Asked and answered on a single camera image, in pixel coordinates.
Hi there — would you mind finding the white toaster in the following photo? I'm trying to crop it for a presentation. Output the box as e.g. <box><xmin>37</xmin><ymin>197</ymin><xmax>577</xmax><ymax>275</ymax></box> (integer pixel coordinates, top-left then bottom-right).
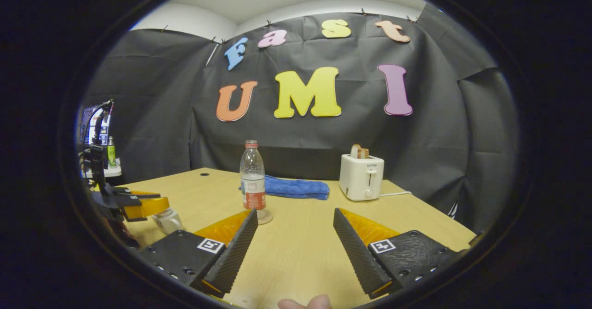
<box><xmin>339</xmin><ymin>154</ymin><xmax>385</xmax><ymax>202</ymax></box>

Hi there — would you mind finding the white side table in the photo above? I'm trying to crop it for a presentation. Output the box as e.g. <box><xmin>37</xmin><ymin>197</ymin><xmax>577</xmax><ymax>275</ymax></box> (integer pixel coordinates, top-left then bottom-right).
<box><xmin>83</xmin><ymin>159</ymin><xmax>123</xmax><ymax>179</ymax></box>

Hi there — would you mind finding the computer monitor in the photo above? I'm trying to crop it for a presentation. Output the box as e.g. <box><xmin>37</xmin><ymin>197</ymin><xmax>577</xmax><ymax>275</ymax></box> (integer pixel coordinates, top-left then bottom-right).
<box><xmin>81</xmin><ymin>105</ymin><xmax>112</xmax><ymax>145</ymax></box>

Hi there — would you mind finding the clear plastic water bottle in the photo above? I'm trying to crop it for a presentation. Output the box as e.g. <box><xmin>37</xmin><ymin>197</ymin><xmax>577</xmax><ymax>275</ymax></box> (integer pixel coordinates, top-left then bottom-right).
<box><xmin>240</xmin><ymin>140</ymin><xmax>273</xmax><ymax>225</ymax></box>

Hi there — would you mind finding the black backdrop cloth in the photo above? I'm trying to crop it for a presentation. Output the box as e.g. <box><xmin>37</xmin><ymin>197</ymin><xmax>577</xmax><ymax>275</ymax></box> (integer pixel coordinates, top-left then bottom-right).
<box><xmin>79</xmin><ymin>3</ymin><xmax>518</xmax><ymax>233</ymax></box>

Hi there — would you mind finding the blue folded towel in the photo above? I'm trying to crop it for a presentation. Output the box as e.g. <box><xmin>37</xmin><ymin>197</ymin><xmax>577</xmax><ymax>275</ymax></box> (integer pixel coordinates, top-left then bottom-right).
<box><xmin>239</xmin><ymin>175</ymin><xmax>330</xmax><ymax>201</ymax></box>

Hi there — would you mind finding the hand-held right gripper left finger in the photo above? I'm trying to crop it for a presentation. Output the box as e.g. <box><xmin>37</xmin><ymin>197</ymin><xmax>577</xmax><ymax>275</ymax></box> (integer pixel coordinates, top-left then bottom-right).
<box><xmin>139</xmin><ymin>208</ymin><xmax>259</xmax><ymax>299</ymax></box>

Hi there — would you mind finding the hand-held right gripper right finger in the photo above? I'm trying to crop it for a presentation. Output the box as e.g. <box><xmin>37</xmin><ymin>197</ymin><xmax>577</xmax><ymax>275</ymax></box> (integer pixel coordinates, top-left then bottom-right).
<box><xmin>333</xmin><ymin>207</ymin><xmax>468</xmax><ymax>299</ymax></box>

